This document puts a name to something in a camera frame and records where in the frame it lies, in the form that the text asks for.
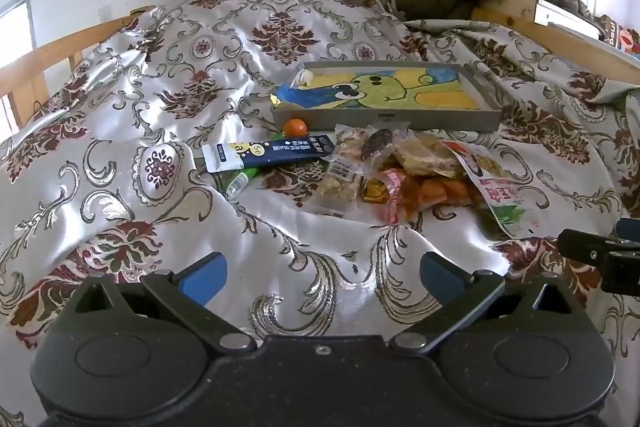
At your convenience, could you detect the large red green white packet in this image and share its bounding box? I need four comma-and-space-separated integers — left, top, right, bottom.
442, 141, 545, 240

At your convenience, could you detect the window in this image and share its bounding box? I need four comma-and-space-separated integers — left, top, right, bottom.
0, 0, 39, 128

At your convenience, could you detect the dark blue and white box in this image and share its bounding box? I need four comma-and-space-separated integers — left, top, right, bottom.
201, 134, 335, 174

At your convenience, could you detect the gold corn cracker packet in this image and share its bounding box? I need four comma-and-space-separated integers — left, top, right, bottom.
395, 134, 463, 180

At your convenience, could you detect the red printed box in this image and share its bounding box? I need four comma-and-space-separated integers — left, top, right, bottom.
597, 14, 640, 56

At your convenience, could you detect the nut bar packet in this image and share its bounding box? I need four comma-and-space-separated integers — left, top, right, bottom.
305, 124, 373, 217

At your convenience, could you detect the orange snack packet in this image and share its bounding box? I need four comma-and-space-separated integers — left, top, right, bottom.
400, 176, 481, 214

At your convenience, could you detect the green clear packet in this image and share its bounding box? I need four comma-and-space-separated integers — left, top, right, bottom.
215, 166, 262, 200

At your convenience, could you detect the pink label snack packet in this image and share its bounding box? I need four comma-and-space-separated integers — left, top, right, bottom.
372, 168, 418, 226

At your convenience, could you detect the printed blanket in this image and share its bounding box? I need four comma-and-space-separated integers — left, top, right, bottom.
0, 0, 640, 427

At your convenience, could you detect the dark dried fruit packet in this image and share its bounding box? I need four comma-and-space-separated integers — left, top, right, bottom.
359, 128, 398, 158

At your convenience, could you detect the wooden bed rail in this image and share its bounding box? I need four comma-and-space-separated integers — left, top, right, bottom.
470, 0, 640, 84
0, 12, 153, 130

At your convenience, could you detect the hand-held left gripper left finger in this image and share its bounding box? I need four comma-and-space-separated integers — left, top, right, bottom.
65, 252, 258, 355

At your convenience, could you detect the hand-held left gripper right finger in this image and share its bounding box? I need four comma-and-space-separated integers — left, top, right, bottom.
390, 252, 581, 354

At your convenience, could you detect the grey tray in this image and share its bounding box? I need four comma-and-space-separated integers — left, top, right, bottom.
270, 61, 503, 132

